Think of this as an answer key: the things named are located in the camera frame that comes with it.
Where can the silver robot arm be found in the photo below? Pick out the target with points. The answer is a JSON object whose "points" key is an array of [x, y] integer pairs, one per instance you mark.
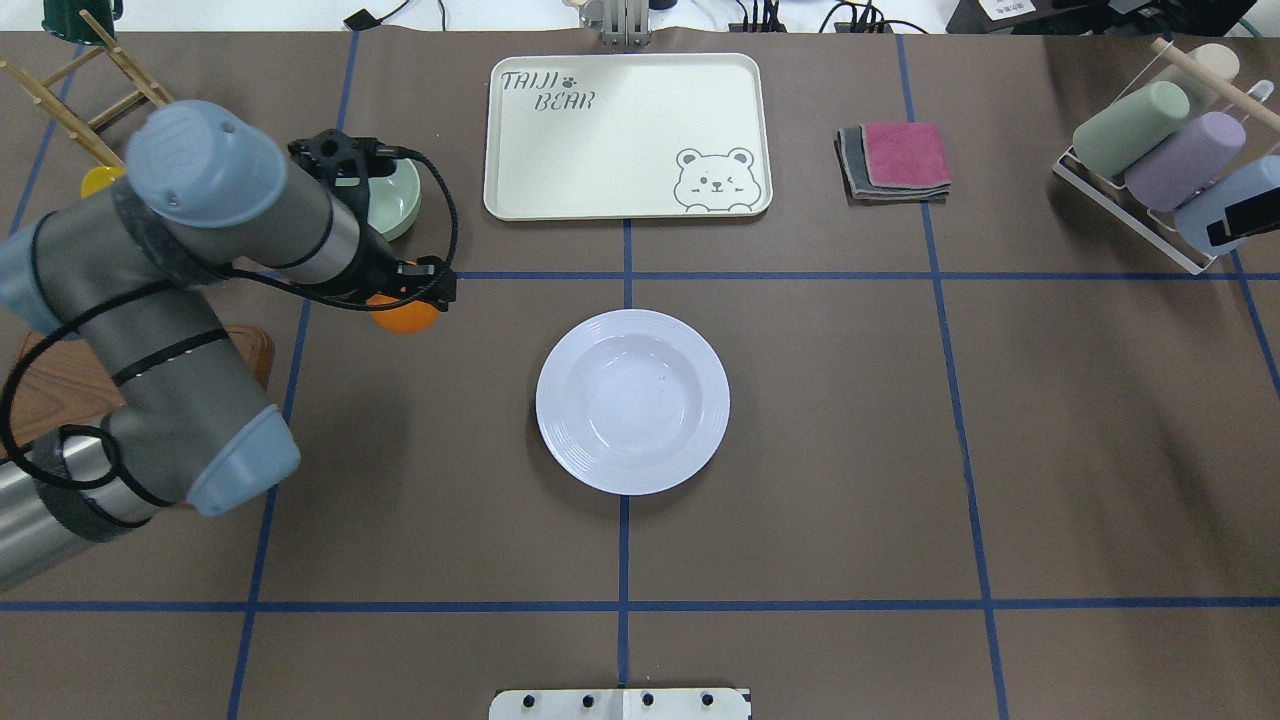
{"points": [[204, 198]]}

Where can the green tumbler cup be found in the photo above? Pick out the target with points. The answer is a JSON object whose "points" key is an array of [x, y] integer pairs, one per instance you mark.
{"points": [[1121, 134]]}

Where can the purple tumbler cup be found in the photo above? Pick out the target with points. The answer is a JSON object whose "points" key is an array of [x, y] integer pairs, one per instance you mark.
{"points": [[1172, 173]]}

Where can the wooden cup rack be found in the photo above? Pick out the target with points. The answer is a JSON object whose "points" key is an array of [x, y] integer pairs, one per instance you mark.
{"points": [[92, 93]]}

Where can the dark green mug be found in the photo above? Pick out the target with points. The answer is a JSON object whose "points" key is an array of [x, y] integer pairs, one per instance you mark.
{"points": [[82, 22]]}

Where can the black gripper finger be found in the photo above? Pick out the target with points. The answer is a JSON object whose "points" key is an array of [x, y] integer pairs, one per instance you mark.
{"points": [[1256, 215], [440, 287]]}

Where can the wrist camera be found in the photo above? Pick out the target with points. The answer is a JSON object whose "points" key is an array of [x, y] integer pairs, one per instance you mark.
{"points": [[342, 161]]}

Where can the orange fruit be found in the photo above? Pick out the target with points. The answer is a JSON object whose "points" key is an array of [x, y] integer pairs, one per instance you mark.
{"points": [[405, 315]]}

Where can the yellow mug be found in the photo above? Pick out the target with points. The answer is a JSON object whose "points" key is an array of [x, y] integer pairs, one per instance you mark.
{"points": [[98, 179]]}

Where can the pink and grey cloth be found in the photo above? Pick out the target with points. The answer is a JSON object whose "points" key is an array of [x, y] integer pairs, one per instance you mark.
{"points": [[893, 162]]}

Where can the white round plate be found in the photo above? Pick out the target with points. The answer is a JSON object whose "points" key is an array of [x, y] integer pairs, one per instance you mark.
{"points": [[632, 402]]}

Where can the cream bear tray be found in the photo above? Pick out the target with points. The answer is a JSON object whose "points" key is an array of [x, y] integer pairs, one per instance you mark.
{"points": [[626, 136]]}

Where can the brown wooden tray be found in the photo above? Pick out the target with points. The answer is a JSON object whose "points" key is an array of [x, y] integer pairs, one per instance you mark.
{"points": [[67, 385]]}

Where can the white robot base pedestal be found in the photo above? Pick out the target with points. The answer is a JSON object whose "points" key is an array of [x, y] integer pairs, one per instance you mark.
{"points": [[623, 703]]}

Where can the small black sensor puck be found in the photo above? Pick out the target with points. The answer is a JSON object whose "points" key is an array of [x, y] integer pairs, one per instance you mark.
{"points": [[362, 20]]}

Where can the aluminium frame post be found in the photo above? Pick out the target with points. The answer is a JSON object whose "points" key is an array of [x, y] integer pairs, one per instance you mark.
{"points": [[620, 23]]}

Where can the green ceramic bowl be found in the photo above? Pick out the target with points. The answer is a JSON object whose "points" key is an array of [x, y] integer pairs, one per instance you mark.
{"points": [[394, 196]]}

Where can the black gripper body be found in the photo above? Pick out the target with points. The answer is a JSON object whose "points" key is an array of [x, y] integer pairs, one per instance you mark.
{"points": [[381, 268]]}

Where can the blue tumbler cup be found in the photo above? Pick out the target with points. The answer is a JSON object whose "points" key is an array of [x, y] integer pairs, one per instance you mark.
{"points": [[1261, 177]]}

